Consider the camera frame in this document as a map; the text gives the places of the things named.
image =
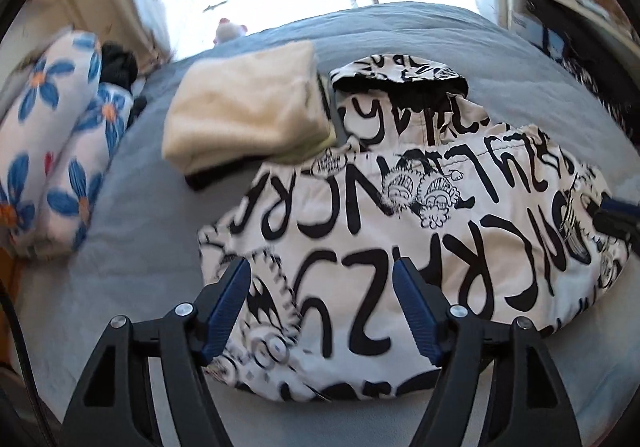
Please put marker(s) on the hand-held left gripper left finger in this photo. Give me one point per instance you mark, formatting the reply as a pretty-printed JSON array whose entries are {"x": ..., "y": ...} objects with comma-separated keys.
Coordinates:
[{"x": 227, "y": 312}]

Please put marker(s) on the black folded cloth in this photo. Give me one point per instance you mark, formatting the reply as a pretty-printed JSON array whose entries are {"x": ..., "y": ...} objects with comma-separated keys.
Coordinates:
[{"x": 210, "y": 177}]

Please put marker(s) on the black white patterned cloth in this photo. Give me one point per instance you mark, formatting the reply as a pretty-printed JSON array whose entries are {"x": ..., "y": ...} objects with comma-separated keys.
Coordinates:
[{"x": 595, "y": 77}]

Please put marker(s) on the blue floral rolled blanket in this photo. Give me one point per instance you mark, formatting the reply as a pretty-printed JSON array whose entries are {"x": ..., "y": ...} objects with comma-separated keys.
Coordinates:
[{"x": 60, "y": 167}]

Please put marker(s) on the dark clothes pile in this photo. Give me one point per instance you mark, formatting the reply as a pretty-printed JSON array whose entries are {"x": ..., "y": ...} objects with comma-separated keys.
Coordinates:
[{"x": 119, "y": 64}]

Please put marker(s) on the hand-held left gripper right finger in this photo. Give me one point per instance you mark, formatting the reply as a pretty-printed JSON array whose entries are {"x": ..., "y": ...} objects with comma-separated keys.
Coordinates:
[{"x": 417, "y": 312}]

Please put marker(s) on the white cardboard box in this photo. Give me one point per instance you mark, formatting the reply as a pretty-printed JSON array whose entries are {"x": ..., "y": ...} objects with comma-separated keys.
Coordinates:
[{"x": 525, "y": 24}]

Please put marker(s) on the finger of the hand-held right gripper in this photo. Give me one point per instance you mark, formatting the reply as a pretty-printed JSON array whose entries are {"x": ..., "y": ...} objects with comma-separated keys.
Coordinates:
[{"x": 617, "y": 219}]

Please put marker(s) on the long black bag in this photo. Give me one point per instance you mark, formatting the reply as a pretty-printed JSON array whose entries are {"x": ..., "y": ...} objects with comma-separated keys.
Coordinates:
[{"x": 600, "y": 42}]

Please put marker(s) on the white pink plush toy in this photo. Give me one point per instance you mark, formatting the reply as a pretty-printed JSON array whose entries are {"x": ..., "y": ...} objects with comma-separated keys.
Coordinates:
[{"x": 230, "y": 30}]

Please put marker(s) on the white black printed jacket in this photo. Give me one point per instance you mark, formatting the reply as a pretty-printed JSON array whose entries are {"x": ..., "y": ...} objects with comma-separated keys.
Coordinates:
[{"x": 400, "y": 207}]

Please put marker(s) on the cream folded cloth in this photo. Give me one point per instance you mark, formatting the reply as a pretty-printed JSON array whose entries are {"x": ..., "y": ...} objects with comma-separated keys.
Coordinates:
[{"x": 240, "y": 102}]

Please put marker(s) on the grey-blue bed blanket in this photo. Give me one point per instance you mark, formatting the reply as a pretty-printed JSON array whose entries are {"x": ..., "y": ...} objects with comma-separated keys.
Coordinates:
[{"x": 150, "y": 237}]

